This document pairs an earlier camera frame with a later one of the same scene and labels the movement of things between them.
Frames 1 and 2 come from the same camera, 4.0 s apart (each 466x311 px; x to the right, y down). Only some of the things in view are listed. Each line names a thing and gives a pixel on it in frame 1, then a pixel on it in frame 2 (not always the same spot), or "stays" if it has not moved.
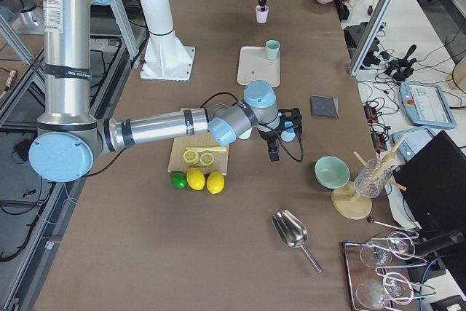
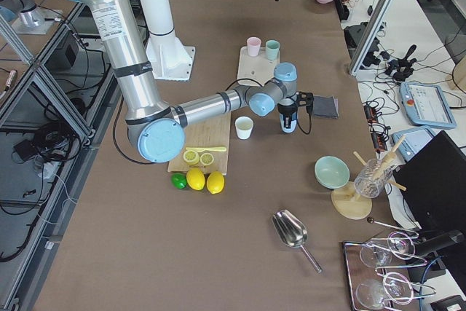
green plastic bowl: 331,172 stays
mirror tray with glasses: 378,272 stays
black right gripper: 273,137 -> 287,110
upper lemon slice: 207,159 stays
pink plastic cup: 261,16 -> 253,44
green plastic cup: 272,47 stays
